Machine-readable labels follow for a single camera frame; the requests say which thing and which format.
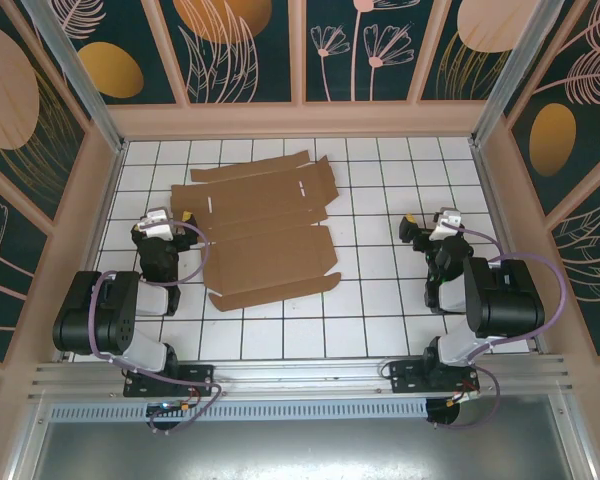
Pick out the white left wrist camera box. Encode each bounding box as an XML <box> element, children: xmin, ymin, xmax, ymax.
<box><xmin>138</xmin><ymin>207</ymin><xmax>175</xmax><ymax>239</ymax></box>

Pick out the brown cardboard paper box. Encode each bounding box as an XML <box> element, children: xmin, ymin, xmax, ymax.
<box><xmin>169</xmin><ymin>154</ymin><xmax>342</xmax><ymax>312</ymax></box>

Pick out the aluminium frame post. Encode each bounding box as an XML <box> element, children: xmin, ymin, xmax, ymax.
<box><xmin>22</xmin><ymin>0</ymin><xmax>126</xmax><ymax>154</ymax></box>
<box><xmin>469</xmin><ymin>0</ymin><xmax>579</xmax><ymax>146</ymax></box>

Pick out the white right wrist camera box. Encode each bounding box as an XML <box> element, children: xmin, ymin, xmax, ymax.
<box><xmin>432</xmin><ymin>208</ymin><xmax>465</xmax><ymax>241</ymax></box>

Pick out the grey slotted cable duct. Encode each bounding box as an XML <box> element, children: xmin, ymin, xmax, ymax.
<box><xmin>47</xmin><ymin>399</ymin><xmax>429</xmax><ymax>421</ymax></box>

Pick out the aluminium mounting rail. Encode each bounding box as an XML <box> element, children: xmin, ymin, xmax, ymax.
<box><xmin>27</xmin><ymin>354</ymin><xmax>574</xmax><ymax>401</ymax></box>

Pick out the grey metal sheet panel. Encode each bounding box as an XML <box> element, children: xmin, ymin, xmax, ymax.
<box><xmin>9</xmin><ymin>394</ymin><xmax>599</xmax><ymax>480</ymax></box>

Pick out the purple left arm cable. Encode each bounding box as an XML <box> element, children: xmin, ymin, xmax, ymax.
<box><xmin>90</xmin><ymin>221</ymin><xmax>227</xmax><ymax>435</ymax></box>

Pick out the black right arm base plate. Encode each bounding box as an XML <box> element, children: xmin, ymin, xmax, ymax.
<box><xmin>388</xmin><ymin>358</ymin><xmax>481</xmax><ymax>394</ymax></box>

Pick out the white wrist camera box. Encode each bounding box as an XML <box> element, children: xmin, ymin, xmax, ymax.
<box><xmin>138</xmin><ymin>207</ymin><xmax>175</xmax><ymax>239</ymax></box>
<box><xmin>432</xmin><ymin>208</ymin><xmax>465</xmax><ymax>241</ymax></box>

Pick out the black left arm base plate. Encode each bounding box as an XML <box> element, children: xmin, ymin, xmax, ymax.
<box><xmin>123</xmin><ymin>363</ymin><xmax>216</xmax><ymax>399</ymax></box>

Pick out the aluminium table side rail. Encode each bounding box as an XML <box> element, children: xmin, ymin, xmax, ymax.
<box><xmin>471</xmin><ymin>142</ymin><xmax>549</xmax><ymax>357</ymax></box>
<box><xmin>54</xmin><ymin>141</ymin><xmax>129</xmax><ymax>361</ymax></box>

